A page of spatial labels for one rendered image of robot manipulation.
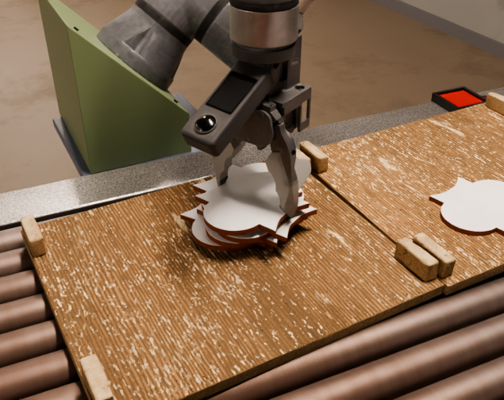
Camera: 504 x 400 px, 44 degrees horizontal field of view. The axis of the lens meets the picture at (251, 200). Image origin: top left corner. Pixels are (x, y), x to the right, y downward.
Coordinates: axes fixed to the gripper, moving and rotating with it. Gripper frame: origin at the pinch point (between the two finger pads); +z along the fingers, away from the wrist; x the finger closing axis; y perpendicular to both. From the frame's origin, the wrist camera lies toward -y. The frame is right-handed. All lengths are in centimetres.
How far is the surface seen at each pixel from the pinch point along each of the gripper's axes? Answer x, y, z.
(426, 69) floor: 88, 290, 98
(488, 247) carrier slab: -25.9, 15.2, 4.8
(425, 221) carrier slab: -17.3, 15.7, 4.8
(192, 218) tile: 6.5, -4.1, 3.3
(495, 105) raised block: -13, 54, 3
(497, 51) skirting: 62, 336, 95
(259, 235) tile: -4.0, -3.7, 1.5
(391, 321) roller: -21.5, -2.4, 6.5
